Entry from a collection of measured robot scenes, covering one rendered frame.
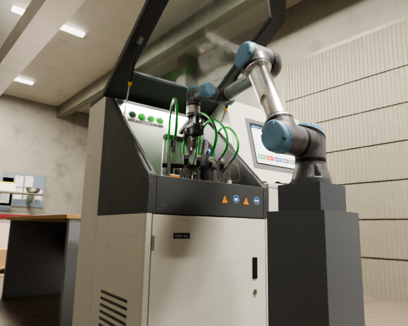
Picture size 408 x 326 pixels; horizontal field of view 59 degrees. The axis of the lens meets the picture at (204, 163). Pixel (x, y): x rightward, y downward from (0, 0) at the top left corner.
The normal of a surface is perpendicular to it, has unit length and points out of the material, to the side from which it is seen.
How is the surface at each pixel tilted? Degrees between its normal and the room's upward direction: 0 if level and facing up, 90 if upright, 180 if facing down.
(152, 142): 90
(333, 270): 90
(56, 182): 90
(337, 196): 90
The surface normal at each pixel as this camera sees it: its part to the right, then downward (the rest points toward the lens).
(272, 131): -0.81, 0.00
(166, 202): 0.59, -0.14
